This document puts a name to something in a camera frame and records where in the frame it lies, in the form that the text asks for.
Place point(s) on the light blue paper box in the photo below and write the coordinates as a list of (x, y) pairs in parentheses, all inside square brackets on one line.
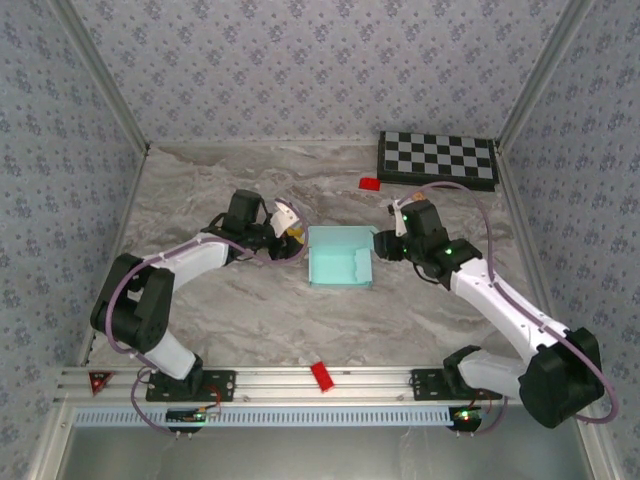
[(335, 260)]

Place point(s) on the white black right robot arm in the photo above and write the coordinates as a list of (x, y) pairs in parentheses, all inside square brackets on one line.
[(500, 300)]

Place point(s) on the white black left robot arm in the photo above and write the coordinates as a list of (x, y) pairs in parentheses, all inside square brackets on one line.
[(190, 260)]

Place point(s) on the black grey chessboard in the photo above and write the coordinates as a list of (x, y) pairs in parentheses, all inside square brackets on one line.
[(435, 157)]

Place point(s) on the small red block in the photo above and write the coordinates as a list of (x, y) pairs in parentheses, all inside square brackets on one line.
[(369, 183)]

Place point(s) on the long red block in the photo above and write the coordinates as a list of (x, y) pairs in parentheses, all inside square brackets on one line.
[(322, 377)]

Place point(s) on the grey metal panel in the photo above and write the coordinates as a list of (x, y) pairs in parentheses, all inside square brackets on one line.
[(320, 455)]

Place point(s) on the red triangle sign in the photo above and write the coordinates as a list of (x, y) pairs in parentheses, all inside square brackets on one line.
[(100, 381)]

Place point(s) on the aluminium frame bar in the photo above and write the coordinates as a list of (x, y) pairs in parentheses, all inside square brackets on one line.
[(532, 260), (117, 230), (545, 75), (102, 75)]

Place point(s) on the wide aluminium mounting rail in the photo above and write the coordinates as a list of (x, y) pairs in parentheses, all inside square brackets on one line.
[(280, 382)]

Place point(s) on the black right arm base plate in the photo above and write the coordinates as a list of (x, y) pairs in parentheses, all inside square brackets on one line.
[(425, 385)]

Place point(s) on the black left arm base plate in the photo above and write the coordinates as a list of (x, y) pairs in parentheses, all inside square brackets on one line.
[(220, 385)]

